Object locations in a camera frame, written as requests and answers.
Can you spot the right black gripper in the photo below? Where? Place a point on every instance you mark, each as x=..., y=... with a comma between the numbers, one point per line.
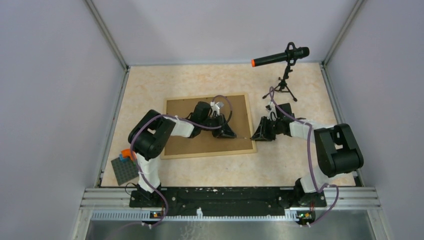
x=262, y=134

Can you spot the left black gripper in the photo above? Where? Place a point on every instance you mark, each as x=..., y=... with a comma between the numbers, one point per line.
x=225, y=132

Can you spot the wooden picture frame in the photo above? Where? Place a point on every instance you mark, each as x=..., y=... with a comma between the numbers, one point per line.
x=205, y=145

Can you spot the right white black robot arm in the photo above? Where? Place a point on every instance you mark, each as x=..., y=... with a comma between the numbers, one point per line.
x=337, y=150

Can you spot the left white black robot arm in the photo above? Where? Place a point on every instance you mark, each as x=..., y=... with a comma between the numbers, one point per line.
x=149, y=137

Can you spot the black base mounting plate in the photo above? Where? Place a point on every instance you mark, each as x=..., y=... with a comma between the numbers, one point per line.
x=226, y=201

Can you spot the black microphone orange tip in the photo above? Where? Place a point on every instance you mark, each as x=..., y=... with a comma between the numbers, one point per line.
x=281, y=58

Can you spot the black mini tripod stand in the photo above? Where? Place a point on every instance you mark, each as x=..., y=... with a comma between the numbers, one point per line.
x=282, y=86

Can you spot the orange curved toy block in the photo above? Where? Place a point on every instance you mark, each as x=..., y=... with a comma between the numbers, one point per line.
x=127, y=153

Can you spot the blue lego brick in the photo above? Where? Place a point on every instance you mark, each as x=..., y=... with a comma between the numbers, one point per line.
x=123, y=158

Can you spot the grey lego baseplate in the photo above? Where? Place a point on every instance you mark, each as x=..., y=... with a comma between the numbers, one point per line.
x=124, y=171

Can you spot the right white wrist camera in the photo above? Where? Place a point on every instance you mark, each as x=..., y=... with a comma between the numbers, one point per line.
x=271, y=111

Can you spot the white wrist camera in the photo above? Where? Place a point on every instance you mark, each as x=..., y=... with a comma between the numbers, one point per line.
x=216, y=108
x=271, y=111

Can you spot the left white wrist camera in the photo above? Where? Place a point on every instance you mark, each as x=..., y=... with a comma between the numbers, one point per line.
x=216, y=108

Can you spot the aluminium front rail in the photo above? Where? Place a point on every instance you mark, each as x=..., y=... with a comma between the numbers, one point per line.
x=113, y=204

